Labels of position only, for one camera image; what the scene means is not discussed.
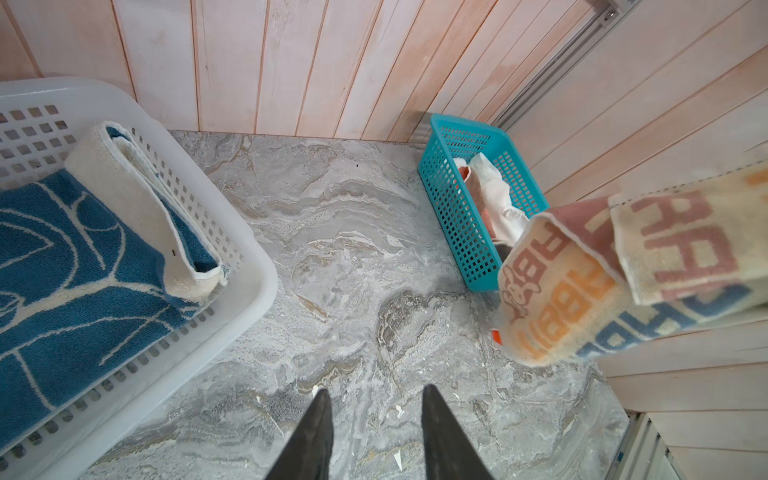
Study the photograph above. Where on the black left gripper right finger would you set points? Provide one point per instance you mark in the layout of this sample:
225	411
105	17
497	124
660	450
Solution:
448	452

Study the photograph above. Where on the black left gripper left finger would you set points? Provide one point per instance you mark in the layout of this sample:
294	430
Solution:
308	452

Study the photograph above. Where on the multicolour lettered towel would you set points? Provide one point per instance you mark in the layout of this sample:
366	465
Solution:
597	277

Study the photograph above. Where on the blue and cream towel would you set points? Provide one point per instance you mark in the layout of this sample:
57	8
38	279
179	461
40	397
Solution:
99	260

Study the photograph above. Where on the white towel in basket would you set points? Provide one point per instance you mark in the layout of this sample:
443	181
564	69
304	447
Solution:
491	195

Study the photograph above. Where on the red and white towel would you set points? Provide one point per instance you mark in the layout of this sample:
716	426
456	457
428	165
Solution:
465	173

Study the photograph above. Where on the teal plastic basket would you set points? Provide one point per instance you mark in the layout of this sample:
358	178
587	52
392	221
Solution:
452	138

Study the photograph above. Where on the white plastic laundry basket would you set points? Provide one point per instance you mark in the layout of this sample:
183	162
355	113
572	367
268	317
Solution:
42	121

